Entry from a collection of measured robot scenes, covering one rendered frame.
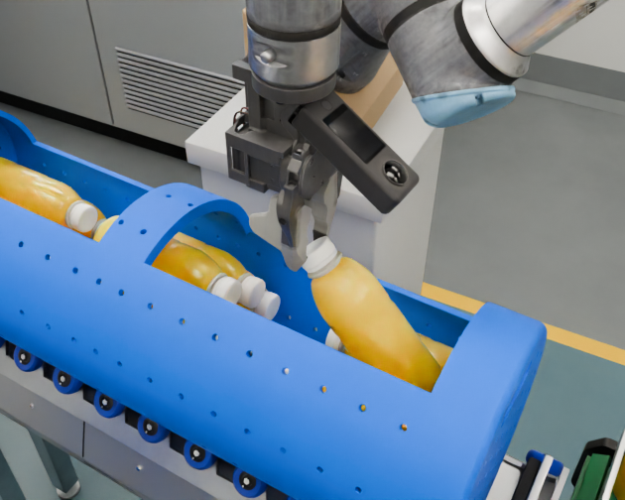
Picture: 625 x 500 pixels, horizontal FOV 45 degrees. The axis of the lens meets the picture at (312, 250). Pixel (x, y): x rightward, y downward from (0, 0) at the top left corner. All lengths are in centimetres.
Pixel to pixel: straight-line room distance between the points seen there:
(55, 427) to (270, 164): 62
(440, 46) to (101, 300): 49
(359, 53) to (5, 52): 249
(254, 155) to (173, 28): 207
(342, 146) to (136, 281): 31
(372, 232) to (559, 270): 167
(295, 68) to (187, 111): 228
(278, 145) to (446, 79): 32
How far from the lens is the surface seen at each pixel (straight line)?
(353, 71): 106
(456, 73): 92
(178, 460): 102
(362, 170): 63
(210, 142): 113
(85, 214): 109
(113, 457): 111
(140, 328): 82
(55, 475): 204
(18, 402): 121
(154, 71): 287
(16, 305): 95
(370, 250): 109
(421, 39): 95
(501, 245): 273
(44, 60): 325
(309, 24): 58
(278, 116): 66
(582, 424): 228
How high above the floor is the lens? 178
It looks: 43 degrees down
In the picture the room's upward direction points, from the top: straight up
